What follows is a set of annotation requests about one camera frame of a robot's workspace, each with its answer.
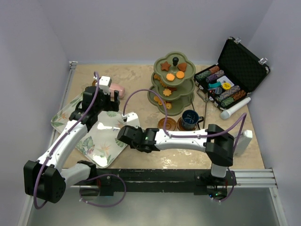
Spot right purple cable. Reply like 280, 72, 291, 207
123, 89, 247, 203

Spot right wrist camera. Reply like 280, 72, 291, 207
122, 112, 141, 128

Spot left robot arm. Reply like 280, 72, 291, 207
24, 86, 120, 203

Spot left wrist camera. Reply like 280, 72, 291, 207
94, 75, 112, 95

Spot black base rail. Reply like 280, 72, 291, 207
70, 168, 237, 197

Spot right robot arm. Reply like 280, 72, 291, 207
117, 124, 234, 185

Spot round orange cookie front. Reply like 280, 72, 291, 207
176, 71, 185, 79

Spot purple cable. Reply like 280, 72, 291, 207
123, 89, 247, 203
33, 71, 127, 210

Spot aluminium frame rail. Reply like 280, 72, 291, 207
18, 61, 277, 226

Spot black poker chip case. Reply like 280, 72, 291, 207
194, 37, 270, 110

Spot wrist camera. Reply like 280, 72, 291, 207
122, 112, 141, 128
94, 75, 112, 95

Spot brown patterned cookie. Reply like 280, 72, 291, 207
160, 80, 167, 87

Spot white stand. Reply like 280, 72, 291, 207
234, 130, 253, 156

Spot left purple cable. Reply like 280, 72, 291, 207
33, 71, 127, 210

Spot leaf pattern serving tray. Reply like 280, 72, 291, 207
51, 93, 127, 168

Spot white microphone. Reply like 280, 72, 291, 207
220, 97, 251, 120

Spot green three-tier stand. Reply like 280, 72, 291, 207
147, 51, 196, 116

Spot orange flower cookie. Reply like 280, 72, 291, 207
163, 89, 172, 97

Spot heart cookie light brown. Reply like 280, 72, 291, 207
177, 63, 187, 72

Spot pink cup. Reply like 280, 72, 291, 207
109, 83, 125, 99

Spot brown saucer back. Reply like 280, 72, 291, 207
158, 117, 177, 131

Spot dark star cookie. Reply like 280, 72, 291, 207
168, 87, 177, 92
160, 61, 171, 72

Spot maple leaf cookie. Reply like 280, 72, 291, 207
154, 74, 161, 80

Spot metal tongs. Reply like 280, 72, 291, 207
191, 87, 210, 129

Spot round orange cookie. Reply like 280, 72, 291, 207
166, 73, 175, 81
176, 71, 185, 79
154, 96, 160, 102

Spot dark blue mug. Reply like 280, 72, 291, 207
181, 110, 204, 130

